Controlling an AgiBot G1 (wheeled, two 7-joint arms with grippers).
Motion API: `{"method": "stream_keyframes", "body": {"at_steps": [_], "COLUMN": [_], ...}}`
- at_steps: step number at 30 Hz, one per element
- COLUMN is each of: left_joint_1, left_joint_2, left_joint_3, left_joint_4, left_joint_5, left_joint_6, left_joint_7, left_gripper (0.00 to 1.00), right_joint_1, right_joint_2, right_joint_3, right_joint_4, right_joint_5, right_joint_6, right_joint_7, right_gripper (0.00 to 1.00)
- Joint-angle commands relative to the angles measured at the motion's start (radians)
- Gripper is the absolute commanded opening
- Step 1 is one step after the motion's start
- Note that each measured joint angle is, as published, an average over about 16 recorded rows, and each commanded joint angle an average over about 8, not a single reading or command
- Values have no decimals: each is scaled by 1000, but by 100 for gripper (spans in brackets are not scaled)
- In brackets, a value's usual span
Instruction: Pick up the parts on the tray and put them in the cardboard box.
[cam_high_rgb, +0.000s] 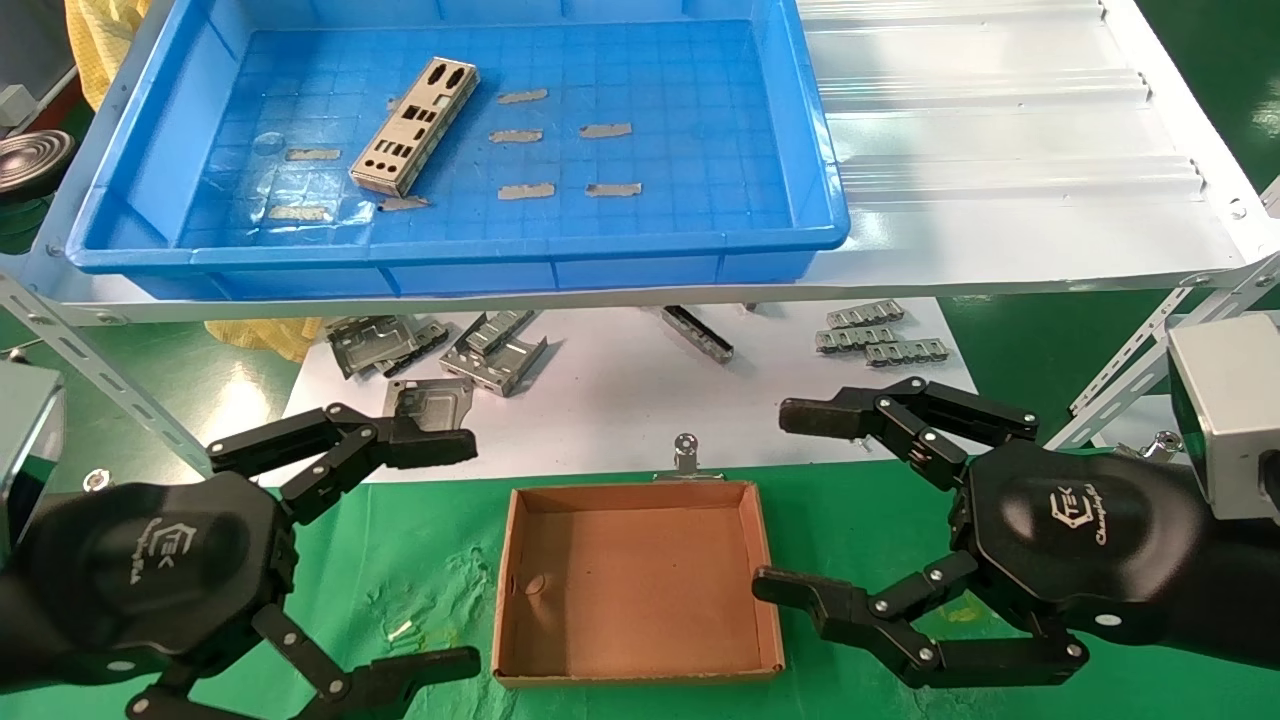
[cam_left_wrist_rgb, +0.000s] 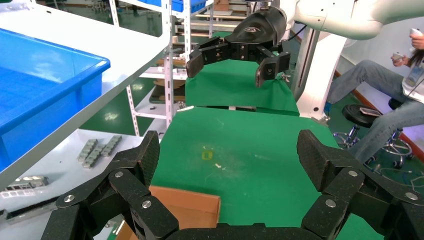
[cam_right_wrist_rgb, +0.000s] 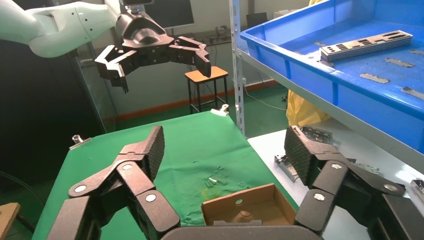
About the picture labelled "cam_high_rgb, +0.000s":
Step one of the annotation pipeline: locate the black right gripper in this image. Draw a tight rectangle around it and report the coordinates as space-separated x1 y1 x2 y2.
752 376 1211 691

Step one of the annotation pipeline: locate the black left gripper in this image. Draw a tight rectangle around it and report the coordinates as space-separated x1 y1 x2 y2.
20 403 483 720

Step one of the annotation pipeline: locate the metal io shield plate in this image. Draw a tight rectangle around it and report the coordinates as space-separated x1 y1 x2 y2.
348 56 479 198

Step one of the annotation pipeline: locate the brown cardboard box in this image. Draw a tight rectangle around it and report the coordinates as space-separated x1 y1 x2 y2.
490 480 787 689

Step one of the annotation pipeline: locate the blue plastic tray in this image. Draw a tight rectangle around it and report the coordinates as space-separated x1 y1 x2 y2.
65 0 851 301

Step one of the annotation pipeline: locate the green table cloth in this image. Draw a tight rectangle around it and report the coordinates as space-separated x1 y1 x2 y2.
0 455 1280 720

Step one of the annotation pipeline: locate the small ribbed metal clip strip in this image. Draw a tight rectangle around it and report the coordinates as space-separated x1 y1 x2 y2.
815 325 898 353
865 340 951 367
826 302 906 329

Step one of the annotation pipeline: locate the long narrow metal strip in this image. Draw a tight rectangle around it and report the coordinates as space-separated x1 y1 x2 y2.
655 305 736 363

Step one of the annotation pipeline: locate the white board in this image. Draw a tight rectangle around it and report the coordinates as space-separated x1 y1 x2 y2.
258 297 981 488

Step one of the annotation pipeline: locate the perforated white steel strut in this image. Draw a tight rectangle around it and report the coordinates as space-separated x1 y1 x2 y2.
0 272 216 476
1040 250 1280 451

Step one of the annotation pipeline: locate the white metal shelf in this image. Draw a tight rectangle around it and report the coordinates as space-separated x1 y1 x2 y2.
0 0 1280 326

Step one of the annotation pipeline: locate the black round disc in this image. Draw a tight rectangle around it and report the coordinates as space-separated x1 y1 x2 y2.
0 128 76 206

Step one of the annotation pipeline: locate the flat grey metal frame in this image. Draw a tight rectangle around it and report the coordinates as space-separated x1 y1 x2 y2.
383 377 476 436

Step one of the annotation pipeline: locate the grey sheet metal bracket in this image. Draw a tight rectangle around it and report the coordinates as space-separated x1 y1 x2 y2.
380 318 453 379
440 310 549 398
326 315 421 381

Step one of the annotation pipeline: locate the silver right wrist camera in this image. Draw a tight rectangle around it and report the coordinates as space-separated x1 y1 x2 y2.
1165 312 1280 521

